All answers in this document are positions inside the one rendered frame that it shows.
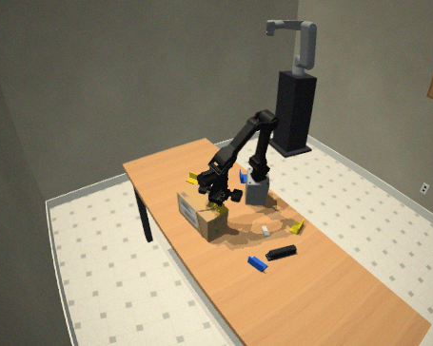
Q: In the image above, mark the dark blue flat panel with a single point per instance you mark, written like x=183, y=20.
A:
x=258, y=265

